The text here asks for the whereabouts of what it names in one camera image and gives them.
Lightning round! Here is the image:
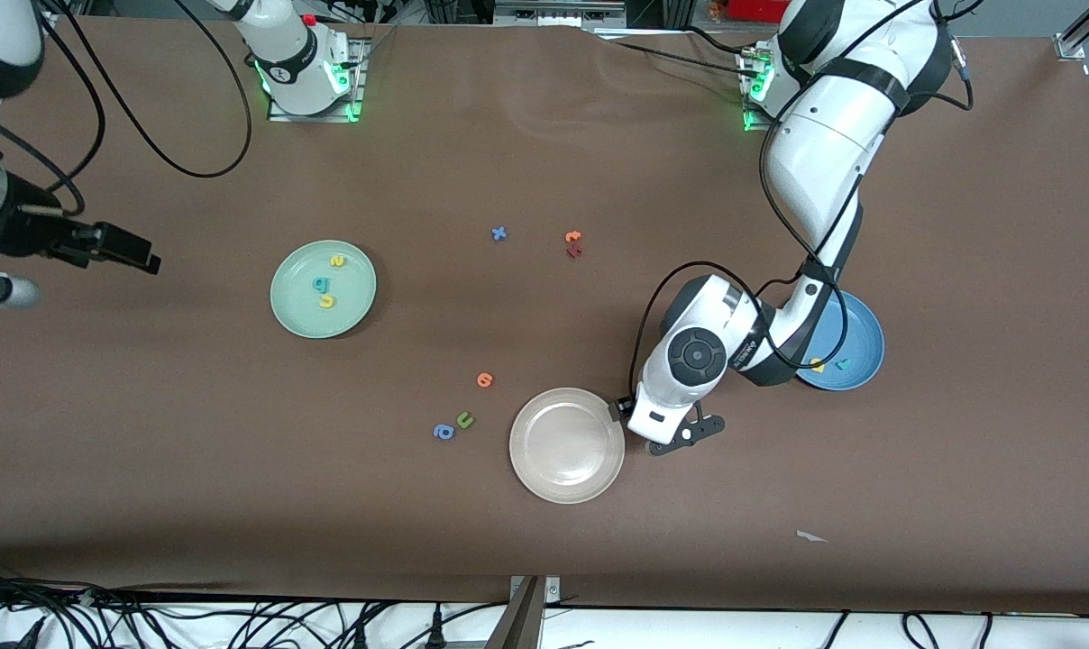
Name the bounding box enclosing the beige plate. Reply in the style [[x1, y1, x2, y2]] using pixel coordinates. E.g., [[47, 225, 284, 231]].
[[508, 387, 627, 505]]

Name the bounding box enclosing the blue plate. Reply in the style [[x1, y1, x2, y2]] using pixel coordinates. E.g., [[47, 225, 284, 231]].
[[792, 288, 886, 392]]

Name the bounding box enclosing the aluminium corner profile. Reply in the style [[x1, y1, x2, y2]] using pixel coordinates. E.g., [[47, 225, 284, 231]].
[[1054, 0, 1089, 60]]

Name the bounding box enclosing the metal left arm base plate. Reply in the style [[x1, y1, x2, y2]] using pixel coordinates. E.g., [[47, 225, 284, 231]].
[[743, 54, 780, 134]]

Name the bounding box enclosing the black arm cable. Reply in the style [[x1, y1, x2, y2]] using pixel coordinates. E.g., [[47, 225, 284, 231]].
[[630, 0, 974, 402], [0, 14, 106, 217], [44, 0, 254, 178]]

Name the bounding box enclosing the aluminium profile post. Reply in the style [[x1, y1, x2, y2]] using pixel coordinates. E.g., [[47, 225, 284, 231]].
[[486, 577, 545, 649]]

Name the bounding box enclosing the light green plate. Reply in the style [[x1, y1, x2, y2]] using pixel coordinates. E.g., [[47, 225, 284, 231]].
[[270, 239, 378, 341]]

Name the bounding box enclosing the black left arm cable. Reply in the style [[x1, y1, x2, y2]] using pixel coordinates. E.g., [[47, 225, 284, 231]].
[[630, 0, 974, 402]]

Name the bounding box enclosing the brown table cover sheet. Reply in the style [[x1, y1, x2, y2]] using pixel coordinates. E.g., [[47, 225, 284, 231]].
[[0, 16, 1089, 614]]

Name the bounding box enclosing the aluminium frame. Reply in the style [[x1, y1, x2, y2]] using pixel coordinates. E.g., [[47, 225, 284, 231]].
[[493, 0, 628, 30]]

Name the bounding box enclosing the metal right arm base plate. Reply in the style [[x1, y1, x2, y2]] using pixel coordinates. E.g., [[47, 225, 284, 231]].
[[267, 36, 366, 123]]

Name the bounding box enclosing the black base cable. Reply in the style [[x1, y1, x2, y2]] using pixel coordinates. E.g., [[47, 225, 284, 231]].
[[609, 40, 755, 75], [684, 25, 766, 57]]

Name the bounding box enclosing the red box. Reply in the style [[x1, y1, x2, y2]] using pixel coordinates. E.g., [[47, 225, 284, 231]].
[[723, 0, 802, 23]]

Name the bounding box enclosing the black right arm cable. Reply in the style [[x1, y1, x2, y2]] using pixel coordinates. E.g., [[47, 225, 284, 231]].
[[0, 14, 106, 217], [44, 0, 254, 178]]

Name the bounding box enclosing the silver metal bracket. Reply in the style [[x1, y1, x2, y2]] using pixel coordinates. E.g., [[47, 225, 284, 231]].
[[510, 575, 563, 607]]

